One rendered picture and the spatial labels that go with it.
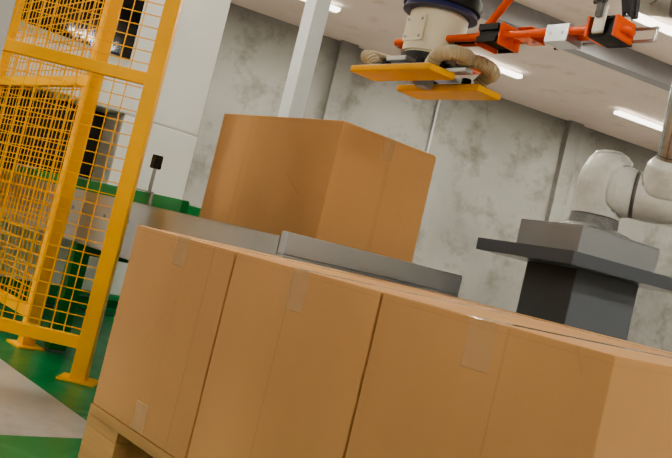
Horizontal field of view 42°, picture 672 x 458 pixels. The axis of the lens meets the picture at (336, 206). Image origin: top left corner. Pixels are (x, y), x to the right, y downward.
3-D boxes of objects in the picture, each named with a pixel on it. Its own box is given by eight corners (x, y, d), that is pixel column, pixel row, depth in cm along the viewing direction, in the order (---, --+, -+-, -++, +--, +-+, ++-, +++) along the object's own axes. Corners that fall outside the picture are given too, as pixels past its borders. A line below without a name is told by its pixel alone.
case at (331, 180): (194, 231, 284) (224, 112, 286) (287, 252, 310) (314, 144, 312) (310, 260, 239) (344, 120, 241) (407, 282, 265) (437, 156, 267)
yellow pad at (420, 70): (349, 71, 255) (353, 54, 255) (374, 81, 261) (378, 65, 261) (428, 69, 228) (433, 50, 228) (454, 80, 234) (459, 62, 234)
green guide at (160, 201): (-8, 178, 404) (-3, 159, 405) (14, 183, 411) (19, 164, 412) (156, 219, 282) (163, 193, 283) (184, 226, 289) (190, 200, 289)
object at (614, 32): (583, 36, 204) (587, 16, 204) (601, 46, 208) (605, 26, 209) (613, 34, 197) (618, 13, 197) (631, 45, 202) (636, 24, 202)
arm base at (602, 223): (582, 236, 294) (585, 220, 295) (632, 243, 275) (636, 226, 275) (542, 224, 286) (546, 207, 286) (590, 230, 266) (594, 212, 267)
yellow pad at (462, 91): (395, 90, 266) (399, 74, 267) (418, 100, 272) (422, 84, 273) (476, 90, 239) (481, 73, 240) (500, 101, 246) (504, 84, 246)
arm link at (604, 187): (572, 215, 290) (587, 151, 291) (628, 226, 282) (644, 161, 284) (566, 208, 275) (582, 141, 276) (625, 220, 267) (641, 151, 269)
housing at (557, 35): (542, 41, 215) (546, 24, 215) (558, 50, 219) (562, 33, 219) (565, 40, 209) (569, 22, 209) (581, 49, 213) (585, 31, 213)
